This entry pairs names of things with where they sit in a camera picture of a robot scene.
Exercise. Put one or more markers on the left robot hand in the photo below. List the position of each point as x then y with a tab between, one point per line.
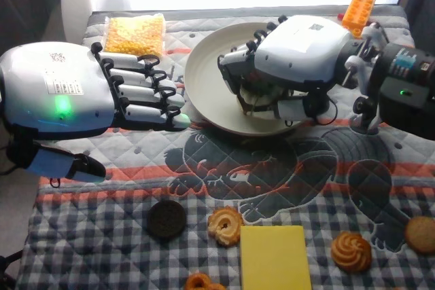
51	83

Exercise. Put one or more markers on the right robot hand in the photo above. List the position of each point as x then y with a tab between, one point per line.
302	45

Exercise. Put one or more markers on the cream round plate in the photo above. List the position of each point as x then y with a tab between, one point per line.
204	79

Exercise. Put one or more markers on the orange and green brick block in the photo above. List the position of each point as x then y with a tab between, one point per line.
359	15

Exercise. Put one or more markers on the grey quilt with bear print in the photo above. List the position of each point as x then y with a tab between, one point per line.
136	201

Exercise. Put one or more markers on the dark chocolate sandwich cookie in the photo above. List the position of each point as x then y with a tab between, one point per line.
166	219

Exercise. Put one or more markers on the butter swirl cookie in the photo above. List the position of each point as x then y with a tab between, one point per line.
351	251
200	282
225	225

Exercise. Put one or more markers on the yellow foam cube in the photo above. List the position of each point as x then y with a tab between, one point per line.
275	259

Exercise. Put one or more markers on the round tan biscuit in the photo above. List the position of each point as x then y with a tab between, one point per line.
421	234

